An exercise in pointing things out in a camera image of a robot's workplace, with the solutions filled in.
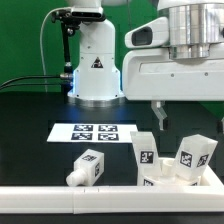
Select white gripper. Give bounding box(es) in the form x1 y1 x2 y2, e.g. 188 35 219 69
122 48 224 131

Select white round stool seat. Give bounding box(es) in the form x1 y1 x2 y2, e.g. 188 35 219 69
137 157 201 186

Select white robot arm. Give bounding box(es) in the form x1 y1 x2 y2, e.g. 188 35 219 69
66 0 224 125

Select white L-shaped fence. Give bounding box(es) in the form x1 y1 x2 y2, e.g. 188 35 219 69
0 168 224 214

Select white marker sheet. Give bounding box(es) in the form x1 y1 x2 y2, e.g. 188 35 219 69
47 123 137 143

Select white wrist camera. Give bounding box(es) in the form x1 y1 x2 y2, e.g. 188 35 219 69
124 17 169 49

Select black camera on stand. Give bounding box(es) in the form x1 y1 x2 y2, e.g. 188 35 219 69
52 8 106 93

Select grey camera cable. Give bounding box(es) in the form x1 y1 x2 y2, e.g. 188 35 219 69
39 7 66 94

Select black cables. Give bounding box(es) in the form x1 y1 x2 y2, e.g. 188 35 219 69
0 74 74 92

